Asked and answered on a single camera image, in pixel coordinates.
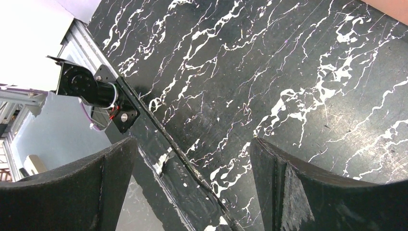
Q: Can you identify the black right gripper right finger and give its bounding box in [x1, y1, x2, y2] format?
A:
[250, 138, 408, 231]

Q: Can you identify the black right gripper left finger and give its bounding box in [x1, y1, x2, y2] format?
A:
[0, 137, 138, 231]

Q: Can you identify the peach plastic desk organizer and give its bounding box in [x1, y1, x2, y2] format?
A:
[362, 0, 408, 25]

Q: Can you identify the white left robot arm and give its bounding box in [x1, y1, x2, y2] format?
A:
[47, 55, 119, 109]

